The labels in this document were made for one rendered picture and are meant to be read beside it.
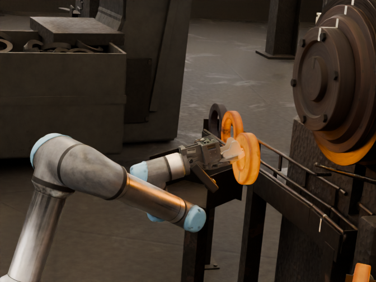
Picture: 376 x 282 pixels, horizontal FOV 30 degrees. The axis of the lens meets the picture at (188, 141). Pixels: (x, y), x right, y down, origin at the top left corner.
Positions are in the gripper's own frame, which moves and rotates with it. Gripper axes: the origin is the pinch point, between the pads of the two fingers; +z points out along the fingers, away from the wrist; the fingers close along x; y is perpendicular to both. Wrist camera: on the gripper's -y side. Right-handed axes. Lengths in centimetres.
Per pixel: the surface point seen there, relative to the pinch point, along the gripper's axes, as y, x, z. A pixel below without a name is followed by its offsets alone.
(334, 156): 0.2, -21.5, 18.7
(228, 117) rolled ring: -12, 71, 17
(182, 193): -20.6, 30.6, -16.0
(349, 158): 2.1, -30.0, 19.2
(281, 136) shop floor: -113, 288, 117
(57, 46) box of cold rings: 3, 243, -33
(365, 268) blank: -8, -65, 3
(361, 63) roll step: 29, -35, 23
